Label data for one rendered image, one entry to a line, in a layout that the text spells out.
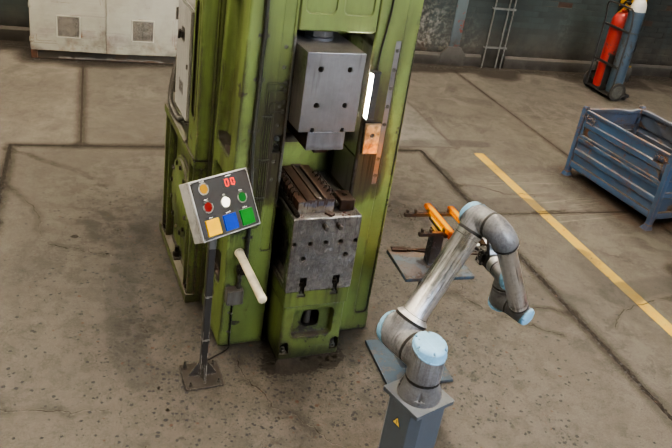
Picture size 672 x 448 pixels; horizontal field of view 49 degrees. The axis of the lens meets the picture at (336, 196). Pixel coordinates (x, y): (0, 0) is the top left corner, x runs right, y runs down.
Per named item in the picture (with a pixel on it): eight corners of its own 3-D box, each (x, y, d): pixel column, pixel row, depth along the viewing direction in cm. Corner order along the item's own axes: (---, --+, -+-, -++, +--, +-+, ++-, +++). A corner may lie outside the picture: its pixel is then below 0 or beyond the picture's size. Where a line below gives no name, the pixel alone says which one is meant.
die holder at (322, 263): (350, 286, 404) (362, 215, 385) (284, 293, 390) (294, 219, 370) (315, 235, 450) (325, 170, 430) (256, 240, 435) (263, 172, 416)
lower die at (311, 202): (333, 211, 384) (335, 197, 380) (297, 213, 376) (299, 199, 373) (306, 176, 418) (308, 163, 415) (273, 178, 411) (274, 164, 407)
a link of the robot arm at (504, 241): (521, 221, 298) (539, 316, 343) (498, 207, 306) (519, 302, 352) (501, 238, 295) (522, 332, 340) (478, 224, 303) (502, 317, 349)
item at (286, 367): (357, 373, 411) (357, 372, 411) (258, 389, 389) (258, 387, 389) (332, 331, 443) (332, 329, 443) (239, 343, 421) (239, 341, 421)
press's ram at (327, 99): (369, 131, 370) (383, 54, 352) (298, 132, 355) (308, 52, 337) (339, 102, 404) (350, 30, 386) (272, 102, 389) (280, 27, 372)
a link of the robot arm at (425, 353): (422, 391, 299) (430, 357, 292) (395, 366, 311) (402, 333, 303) (448, 380, 308) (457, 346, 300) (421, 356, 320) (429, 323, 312)
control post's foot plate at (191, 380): (226, 386, 388) (227, 372, 384) (184, 392, 379) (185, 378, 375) (216, 360, 405) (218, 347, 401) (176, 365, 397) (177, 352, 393)
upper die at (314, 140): (342, 149, 369) (345, 132, 365) (305, 150, 361) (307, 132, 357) (314, 118, 403) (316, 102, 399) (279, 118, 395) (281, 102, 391)
